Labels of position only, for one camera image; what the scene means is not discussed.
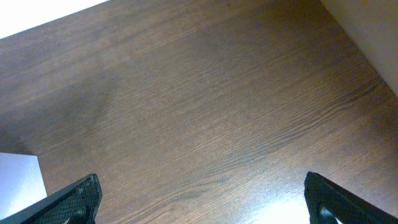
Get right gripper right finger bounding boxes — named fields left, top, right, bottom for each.
left=304, top=172, right=397, bottom=224

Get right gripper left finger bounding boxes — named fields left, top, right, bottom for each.
left=1, top=174, right=102, bottom=224

